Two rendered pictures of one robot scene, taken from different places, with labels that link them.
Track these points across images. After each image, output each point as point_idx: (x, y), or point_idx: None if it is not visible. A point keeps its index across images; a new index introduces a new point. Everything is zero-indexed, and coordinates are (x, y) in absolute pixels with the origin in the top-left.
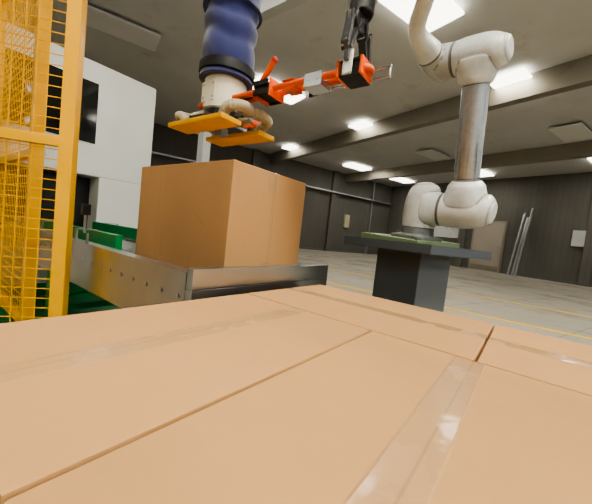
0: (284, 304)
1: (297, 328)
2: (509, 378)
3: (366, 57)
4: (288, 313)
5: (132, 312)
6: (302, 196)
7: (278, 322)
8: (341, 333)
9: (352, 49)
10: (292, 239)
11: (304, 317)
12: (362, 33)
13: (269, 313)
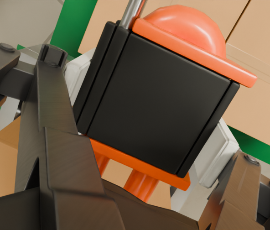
0: None
1: None
2: None
3: (59, 81)
4: (241, 55)
5: None
6: (12, 129)
7: (269, 57)
8: None
9: (236, 145)
10: None
11: (247, 42)
12: (133, 200)
13: (248, 69)
